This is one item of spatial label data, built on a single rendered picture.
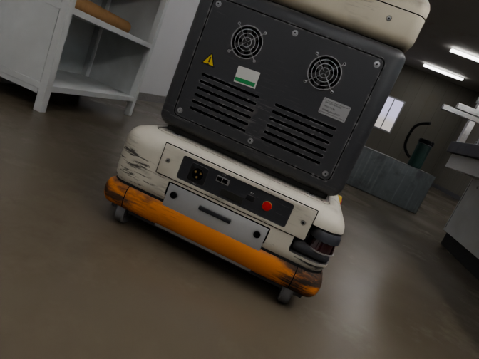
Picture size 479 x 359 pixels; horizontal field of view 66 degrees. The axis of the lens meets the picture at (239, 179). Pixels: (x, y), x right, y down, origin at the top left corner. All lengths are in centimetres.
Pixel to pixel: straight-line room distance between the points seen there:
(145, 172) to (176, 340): 44
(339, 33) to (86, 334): 83
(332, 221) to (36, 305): 63
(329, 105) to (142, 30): 203
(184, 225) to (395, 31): 69
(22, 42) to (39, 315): 159
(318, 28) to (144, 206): 62
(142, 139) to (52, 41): 111
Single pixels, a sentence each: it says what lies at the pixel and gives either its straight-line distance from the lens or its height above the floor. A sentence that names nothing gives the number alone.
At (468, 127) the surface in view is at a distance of 298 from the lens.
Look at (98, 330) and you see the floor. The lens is 72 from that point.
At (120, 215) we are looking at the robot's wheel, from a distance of 105.
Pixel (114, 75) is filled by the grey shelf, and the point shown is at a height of 22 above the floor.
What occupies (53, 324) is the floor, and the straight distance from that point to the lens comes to 71.
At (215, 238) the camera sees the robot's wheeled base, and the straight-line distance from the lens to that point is 95.
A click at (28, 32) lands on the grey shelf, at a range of 211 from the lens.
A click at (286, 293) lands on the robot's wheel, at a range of 97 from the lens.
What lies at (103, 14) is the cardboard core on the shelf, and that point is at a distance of 245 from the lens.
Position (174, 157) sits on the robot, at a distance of 94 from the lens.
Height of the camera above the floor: 46
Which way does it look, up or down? 13 degrees down
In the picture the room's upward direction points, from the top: 23 degrees clockwise
